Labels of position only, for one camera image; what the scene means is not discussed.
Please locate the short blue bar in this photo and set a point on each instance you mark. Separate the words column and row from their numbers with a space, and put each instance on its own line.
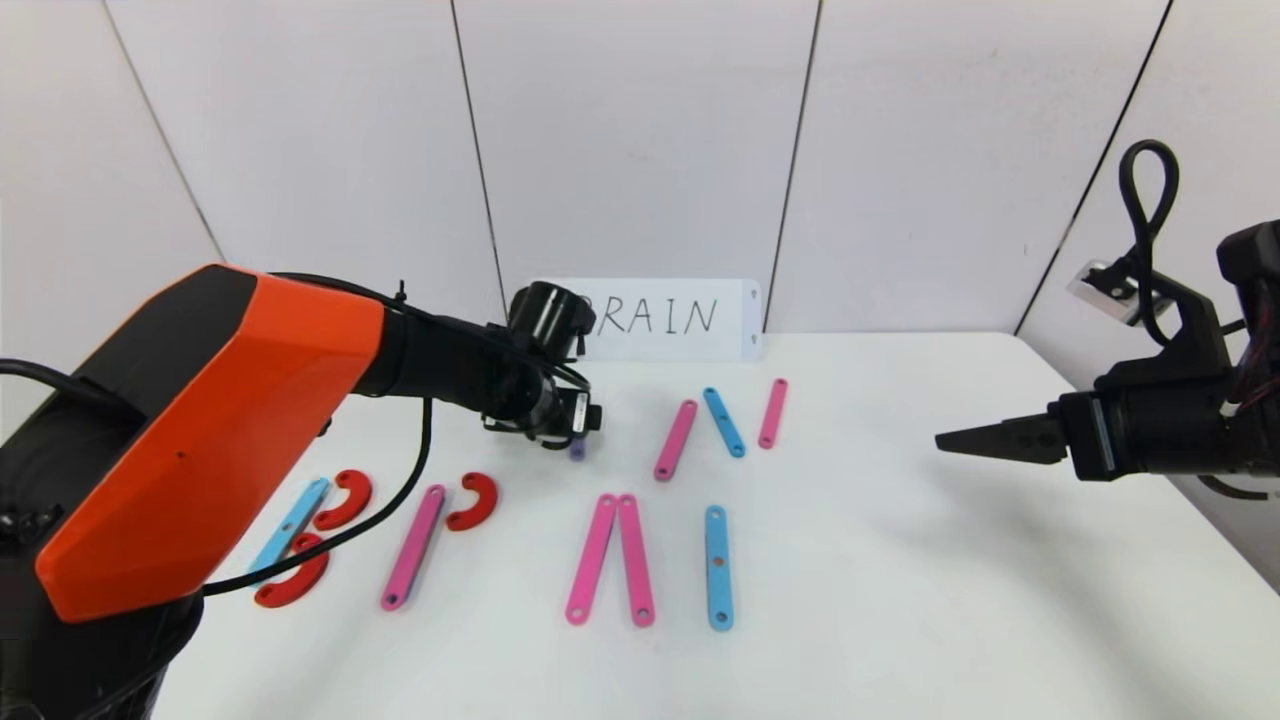
column 716, row 407

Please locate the long pink bar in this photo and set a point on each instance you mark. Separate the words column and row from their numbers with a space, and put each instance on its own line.
column 636, row 560
column 676, row 440
column 412, row 550
column 592, row 560

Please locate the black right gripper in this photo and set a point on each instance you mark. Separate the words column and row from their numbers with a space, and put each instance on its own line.
column 1093, row 437

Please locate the long light blue bar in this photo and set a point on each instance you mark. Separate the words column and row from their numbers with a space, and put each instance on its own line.
column 300, row 513
column 719, row 590

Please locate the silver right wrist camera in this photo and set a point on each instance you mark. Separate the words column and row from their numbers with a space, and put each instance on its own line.
column 1100, row 285

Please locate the small red curved piece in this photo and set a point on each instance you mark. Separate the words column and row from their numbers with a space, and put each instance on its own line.
column 488, row 498

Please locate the medium red curved piece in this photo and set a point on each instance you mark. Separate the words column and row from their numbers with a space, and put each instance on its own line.
column 360, row 492

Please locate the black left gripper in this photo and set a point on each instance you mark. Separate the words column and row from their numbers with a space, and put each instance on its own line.
column 583, row 413

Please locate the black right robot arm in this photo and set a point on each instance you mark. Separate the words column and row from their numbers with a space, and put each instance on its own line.
column 1262, row 280

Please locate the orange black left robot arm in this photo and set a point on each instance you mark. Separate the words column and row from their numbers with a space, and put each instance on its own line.
column 220, row 420

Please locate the short pink bar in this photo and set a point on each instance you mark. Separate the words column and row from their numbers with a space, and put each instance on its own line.
column 773, row 410

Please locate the white BRAIN sign card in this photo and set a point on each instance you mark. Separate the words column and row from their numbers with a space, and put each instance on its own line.
column 735, row 330

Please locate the large red curved piece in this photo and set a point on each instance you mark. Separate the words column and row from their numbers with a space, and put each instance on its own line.
column 300, row 592

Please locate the black right camera bracket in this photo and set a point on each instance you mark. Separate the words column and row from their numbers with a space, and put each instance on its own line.
column 1195, row 330

